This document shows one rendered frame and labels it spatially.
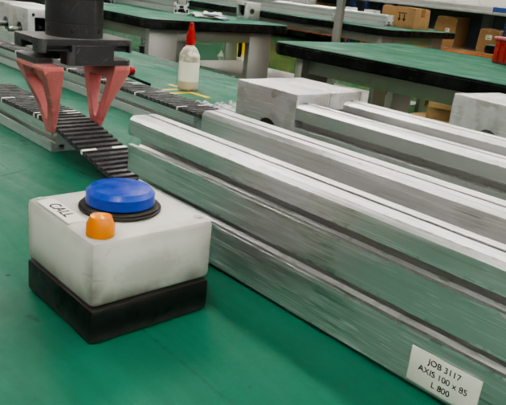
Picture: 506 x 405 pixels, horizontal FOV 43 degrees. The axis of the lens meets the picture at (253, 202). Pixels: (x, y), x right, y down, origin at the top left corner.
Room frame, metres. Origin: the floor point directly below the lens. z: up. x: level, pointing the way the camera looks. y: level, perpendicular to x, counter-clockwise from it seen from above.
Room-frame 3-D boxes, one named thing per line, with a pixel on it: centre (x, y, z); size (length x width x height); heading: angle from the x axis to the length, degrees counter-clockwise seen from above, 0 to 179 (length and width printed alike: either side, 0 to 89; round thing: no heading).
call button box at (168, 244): (0.36, 0.07, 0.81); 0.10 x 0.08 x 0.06; 134
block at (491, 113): (0.75, -0.28, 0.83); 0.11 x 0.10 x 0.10; 127
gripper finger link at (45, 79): (0.66, 0.21, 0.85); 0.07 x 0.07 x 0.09; 44
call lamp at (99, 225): (0.31, 0.08, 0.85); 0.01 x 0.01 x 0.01
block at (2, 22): (1.54, 0.60, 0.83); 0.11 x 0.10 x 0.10; 134
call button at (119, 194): (0.35, 0.08, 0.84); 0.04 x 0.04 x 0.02
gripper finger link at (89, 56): (0.68, 0.19, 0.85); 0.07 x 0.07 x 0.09; 44
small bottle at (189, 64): (1.16, 0.14, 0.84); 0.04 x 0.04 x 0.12
